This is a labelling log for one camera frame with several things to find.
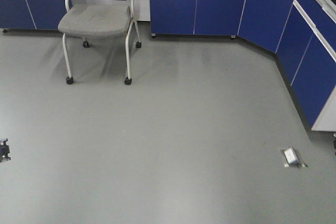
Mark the blue cabinet right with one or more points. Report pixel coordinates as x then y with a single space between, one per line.
302 35

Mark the blue cabinet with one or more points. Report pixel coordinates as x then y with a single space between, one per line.
302 35
31 14
196 17

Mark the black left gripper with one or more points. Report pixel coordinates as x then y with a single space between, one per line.
4 151

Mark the blue cabinet left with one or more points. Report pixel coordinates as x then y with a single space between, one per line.
31 14

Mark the metal floor socket box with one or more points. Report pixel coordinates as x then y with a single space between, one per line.
292 158

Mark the blue cabinet centre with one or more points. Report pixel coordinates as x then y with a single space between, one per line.
196 17

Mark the grey office chair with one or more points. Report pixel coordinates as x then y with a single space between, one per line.
98 21

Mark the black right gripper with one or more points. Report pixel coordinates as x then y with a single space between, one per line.
334 141

